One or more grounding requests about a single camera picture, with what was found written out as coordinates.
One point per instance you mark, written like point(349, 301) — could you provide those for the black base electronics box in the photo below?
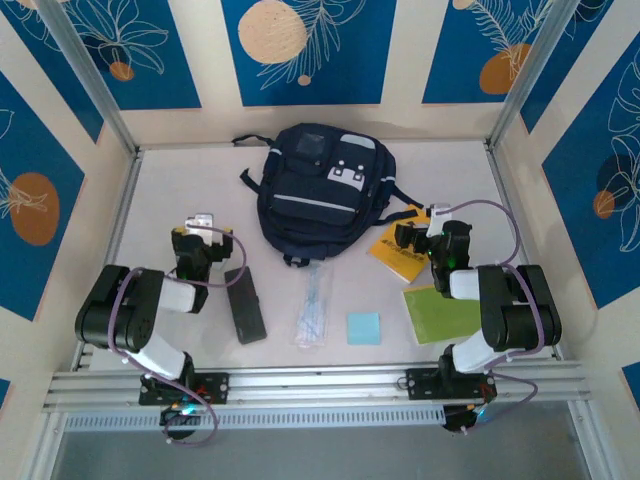
point(177, 417)
point(462, 420)

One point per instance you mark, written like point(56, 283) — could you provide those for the navy blue backpack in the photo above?
point(320, 200)

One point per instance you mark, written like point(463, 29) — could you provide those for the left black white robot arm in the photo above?
point(120, 310)

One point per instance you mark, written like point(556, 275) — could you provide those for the aluminium frame post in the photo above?
point(535, 70)
point(85, 70)

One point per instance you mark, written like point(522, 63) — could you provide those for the yellow book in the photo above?
point(395, 265)

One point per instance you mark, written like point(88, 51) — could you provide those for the aluminium table side rail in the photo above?
point(120, 210)
point(505, 200)

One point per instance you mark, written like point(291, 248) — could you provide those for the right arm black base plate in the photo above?
point(422, 382)

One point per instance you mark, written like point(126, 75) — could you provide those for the green notebook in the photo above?
point(430, 315)

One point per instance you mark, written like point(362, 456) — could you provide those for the clear bag of pens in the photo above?
point(314, 315)

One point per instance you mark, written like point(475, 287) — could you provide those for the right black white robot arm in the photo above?
point(520, 310)

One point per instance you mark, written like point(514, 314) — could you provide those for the black pencil case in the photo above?
point(245, 305)

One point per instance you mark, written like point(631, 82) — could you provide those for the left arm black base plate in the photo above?
point(217, 387)

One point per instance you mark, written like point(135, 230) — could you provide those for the aluminium cross rail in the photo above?
point(320, 385)

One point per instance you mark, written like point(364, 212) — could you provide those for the light blue sticky note pad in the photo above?
point(364, 328)

